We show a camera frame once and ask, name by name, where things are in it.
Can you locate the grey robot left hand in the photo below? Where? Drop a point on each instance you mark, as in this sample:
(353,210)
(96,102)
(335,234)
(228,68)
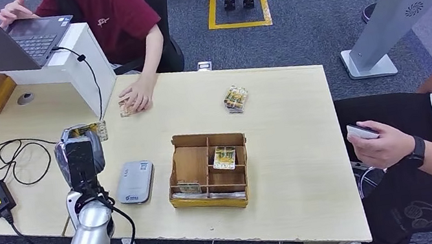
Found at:
(61,160)

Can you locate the person's right hand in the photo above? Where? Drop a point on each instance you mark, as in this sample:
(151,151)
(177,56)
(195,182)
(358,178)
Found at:
(14,12)

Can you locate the person's left hand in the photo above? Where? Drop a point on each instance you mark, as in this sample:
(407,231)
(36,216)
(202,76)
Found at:
(383,148)
(140,96)

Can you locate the white handheld device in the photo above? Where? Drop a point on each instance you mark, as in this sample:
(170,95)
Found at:
(358,131)

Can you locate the grey card reader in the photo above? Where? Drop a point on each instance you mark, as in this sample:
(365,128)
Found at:
(135,181)

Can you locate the small patterned card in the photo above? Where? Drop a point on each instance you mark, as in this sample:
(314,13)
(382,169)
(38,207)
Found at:
(189,187)

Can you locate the patterned room key card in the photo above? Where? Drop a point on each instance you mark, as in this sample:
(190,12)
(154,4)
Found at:
(224,158)

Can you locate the flat pale card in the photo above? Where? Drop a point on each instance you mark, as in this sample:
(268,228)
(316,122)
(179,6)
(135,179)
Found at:
(188,196)
(227,196)

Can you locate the black wristwatch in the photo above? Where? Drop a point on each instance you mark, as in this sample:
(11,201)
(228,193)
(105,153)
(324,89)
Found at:
(417,152)

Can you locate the white desk riser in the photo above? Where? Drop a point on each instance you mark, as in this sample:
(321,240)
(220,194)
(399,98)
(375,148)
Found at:
(101,82)

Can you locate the small white floor tag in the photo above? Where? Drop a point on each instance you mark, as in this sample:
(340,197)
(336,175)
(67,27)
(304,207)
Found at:
(204,66)

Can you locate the wooden compartment box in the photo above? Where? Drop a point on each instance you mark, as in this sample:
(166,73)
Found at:
(194,163)

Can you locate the yellow floor tape square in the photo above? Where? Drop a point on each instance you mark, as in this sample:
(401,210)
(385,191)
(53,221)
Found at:
(240,26)

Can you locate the dark rounded object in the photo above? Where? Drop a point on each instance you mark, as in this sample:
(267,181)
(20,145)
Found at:
(369,13)

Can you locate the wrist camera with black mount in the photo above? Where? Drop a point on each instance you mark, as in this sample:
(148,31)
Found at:
(80,160)

